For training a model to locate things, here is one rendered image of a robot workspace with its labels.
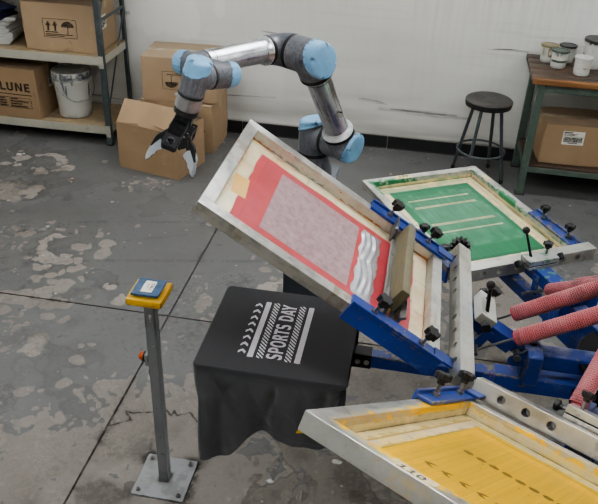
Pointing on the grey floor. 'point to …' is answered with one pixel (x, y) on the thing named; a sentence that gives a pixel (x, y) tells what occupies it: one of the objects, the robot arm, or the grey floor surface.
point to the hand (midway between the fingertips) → (168, 170)
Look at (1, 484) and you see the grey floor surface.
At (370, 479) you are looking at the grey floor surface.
